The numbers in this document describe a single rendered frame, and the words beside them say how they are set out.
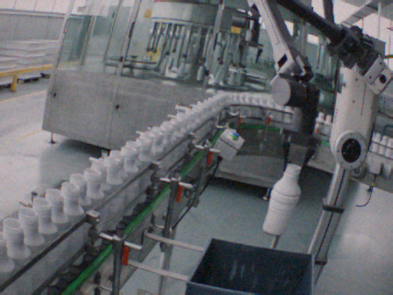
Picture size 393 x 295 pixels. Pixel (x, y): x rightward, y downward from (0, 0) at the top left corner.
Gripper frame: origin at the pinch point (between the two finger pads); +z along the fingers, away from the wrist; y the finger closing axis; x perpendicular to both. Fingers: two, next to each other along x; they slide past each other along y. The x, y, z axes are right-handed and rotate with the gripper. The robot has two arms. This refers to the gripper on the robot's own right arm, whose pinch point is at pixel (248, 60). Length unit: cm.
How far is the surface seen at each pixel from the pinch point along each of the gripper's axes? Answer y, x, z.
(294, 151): -31, -95, 52
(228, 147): -1.2, 32.6, 31.2
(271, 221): -21, 101, 31
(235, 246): -14, 85, 46
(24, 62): 552, -649, 90
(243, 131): 2, -75, 44
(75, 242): 13, 134, 33
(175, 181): 5, 86, 31
